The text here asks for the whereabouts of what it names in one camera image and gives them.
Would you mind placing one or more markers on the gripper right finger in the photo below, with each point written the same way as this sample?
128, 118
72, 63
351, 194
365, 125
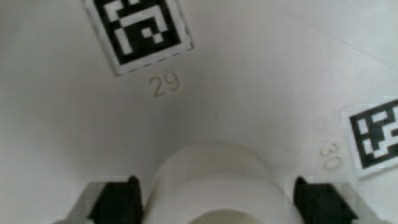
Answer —
320, 204

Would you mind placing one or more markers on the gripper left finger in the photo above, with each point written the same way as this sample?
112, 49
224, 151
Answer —
109, 204

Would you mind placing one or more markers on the white round table top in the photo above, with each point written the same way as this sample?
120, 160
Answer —
290, 66

